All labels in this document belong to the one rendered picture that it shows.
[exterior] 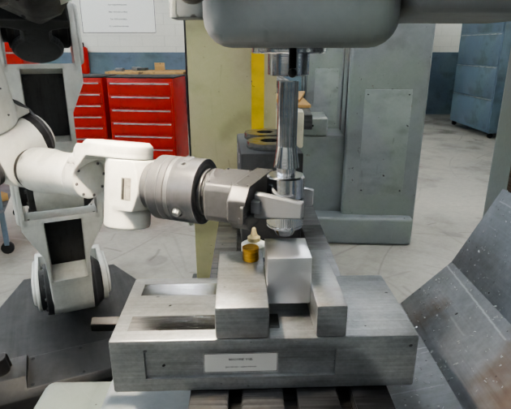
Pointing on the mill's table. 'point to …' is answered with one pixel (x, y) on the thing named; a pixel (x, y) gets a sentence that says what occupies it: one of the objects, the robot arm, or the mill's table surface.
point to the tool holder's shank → (287, 128)
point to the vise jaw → (241, 298)
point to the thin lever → (292, 62)
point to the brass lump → (250, 252)
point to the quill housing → (301, 23)
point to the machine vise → (306, 367)
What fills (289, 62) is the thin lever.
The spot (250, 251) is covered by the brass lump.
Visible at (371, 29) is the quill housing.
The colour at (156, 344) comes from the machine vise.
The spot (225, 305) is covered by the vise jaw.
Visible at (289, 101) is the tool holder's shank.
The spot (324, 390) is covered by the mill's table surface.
